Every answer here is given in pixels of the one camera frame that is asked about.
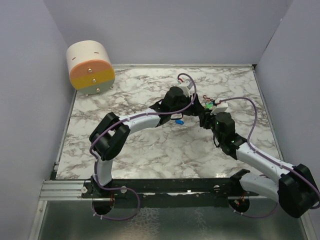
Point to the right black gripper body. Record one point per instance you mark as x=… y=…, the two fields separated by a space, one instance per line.
x=209 y=122

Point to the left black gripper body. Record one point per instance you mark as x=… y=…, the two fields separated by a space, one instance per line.
x=189 y=109

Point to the blue solid key tag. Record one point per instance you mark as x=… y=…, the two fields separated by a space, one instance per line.
x=179 y=121

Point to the green framed key tag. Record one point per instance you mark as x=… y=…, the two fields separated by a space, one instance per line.
x=208 y=105

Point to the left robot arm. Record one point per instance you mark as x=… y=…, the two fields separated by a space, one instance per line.
x=109 y=137

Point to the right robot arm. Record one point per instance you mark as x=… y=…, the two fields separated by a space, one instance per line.
x=292 y=187

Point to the pastel three-drawer cylinder box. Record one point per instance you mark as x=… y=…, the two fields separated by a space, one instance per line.
x=90 y=69

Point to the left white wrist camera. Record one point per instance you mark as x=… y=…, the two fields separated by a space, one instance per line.
x=186 y=87

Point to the black mounting rail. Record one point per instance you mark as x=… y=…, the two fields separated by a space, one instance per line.
x=166 y=192

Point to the aluminium extrusion frame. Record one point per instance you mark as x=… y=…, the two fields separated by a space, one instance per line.
x=61 y=190

